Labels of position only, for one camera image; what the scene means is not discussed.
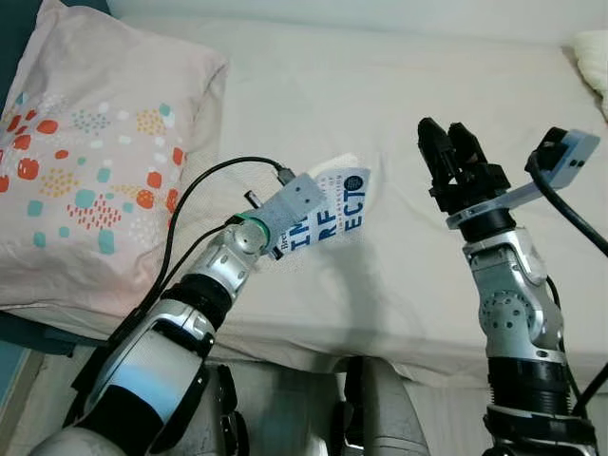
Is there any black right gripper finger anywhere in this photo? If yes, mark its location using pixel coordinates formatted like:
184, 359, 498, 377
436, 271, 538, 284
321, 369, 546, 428
418, 117, 457, 186
448, 122, 487, 177

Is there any white book blue lettering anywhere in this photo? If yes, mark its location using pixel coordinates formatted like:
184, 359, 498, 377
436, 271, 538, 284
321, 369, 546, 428
275, 152, 371, 257

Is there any pink dotted pillow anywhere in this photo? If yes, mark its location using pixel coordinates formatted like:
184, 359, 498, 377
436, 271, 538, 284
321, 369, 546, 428
0, 0, 229, 319

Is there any bed with cream sheet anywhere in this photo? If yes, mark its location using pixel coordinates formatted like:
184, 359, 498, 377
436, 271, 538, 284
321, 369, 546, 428
0, 9, 608, 390

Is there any cream cartoon print blanket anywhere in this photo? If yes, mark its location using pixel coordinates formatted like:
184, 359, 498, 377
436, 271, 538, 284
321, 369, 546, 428
573, 30, 608, 110

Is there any robot right leg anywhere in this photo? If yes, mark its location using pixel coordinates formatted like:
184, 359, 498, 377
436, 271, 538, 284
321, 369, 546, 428
328, 356, 430, 456

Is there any robot leg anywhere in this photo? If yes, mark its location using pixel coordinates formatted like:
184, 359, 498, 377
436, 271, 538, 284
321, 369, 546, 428
328, 356, 430, 456
176, 361, 250, 456

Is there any robot left leg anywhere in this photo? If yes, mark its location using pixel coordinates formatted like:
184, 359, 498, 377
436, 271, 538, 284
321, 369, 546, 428
176, 361, 250, 456

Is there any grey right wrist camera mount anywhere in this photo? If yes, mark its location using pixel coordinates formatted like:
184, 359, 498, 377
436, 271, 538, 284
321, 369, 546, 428
446, 128, 601, 231

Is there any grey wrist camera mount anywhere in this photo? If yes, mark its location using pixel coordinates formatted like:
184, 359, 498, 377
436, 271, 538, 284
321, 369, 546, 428
252, 174, 326, 250
446, 128, 601, 231

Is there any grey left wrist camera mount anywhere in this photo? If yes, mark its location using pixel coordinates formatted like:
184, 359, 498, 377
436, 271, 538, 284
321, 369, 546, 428
252, 174, 326, 250

